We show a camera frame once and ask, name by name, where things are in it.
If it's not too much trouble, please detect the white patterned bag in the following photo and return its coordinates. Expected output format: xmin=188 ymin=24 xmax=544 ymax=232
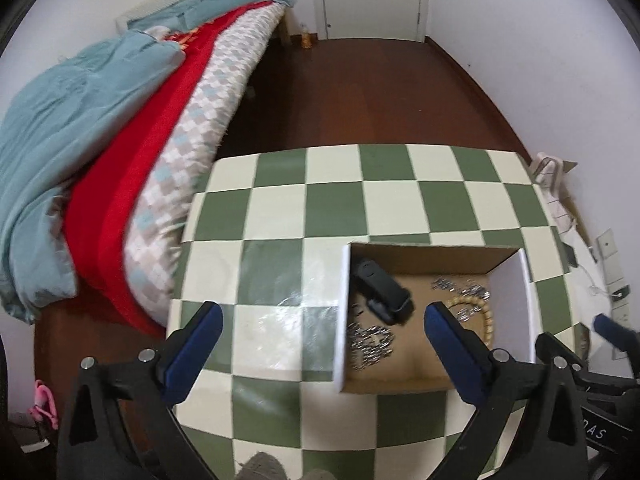
xmin=529 ymin=152 xmax=577 ymax=234

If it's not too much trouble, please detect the thin silver chain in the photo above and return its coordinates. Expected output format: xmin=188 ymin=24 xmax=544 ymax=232
xmin=430 ymin=275 xmax=493 ymax=302

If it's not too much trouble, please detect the white cardboard box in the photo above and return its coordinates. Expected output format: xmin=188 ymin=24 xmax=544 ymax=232
xmin=333 ymin=243 xmax=541 ymax=405

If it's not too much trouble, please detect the dark fuzzy cloth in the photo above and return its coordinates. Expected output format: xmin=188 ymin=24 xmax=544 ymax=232
xmin=234 ymin=452 xmax=335 ymax=480

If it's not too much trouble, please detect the black charger plug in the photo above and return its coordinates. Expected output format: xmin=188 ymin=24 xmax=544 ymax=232
xmin=611 ymin=285 xmax=630 ymax=302

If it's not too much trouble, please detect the black fitness band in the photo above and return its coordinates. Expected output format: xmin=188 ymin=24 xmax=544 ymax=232
xmin=350 ymin=258 xmax=414 ymax=326

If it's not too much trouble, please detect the checkered mattress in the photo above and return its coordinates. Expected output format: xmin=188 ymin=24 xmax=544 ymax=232
xmin=122 ymin=2 xmax=285 ymax=326

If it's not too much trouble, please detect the teal blanket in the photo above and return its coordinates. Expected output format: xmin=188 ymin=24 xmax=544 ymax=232
xmin=1 ymin=0 xmax=296 ymax=324

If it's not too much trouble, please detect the wooden bead bracelet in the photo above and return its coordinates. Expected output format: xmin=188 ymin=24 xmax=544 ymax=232
xmin=444 ymin=296 xmax=497 ymax=348

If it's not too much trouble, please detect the green white checkered tablecloth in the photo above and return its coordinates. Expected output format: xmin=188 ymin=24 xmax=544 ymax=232
xmin=168 ymin=144 xmax=578 ymax=479

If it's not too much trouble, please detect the red bed sheet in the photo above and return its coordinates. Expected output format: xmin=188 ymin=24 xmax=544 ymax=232
xmin=63 ymin=1 xmax=282 ymax=337

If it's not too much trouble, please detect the white plastic bag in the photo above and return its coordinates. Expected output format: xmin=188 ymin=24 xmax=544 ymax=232
xmin=561 ymin=226 xmax=599 ymax=278

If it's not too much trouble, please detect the orange bottle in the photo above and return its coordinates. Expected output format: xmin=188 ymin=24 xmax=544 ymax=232
xmin=300 ymin=24 xmax=312 ymax=50

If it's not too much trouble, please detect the white wall socket strip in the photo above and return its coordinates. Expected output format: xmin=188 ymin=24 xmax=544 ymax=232
xmin=596 ymin=229 xmax=631 ymax=328

